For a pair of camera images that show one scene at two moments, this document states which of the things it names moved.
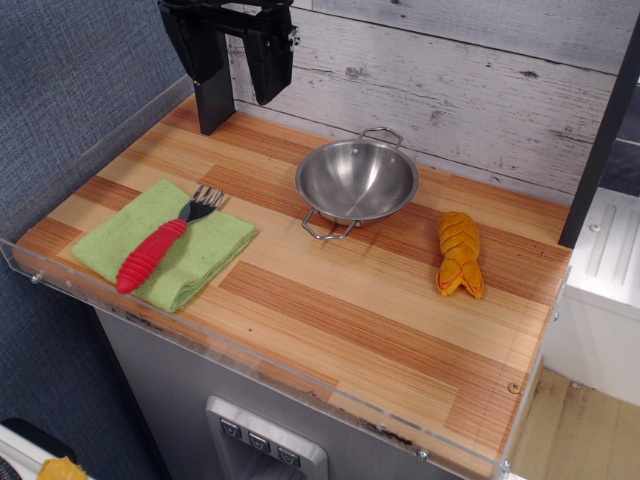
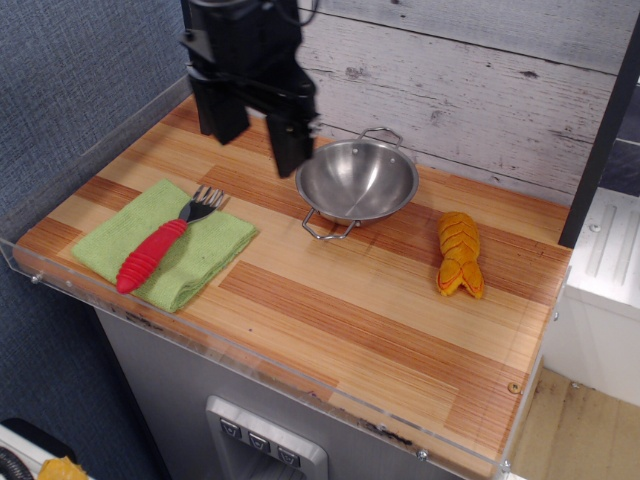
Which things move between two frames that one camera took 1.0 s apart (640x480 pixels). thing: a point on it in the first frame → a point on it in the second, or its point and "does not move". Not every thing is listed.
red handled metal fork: [161, 246] does not move
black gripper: [199, 29] → [255, 43]
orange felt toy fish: [459, 266] does not move
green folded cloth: [213, 238] does not move
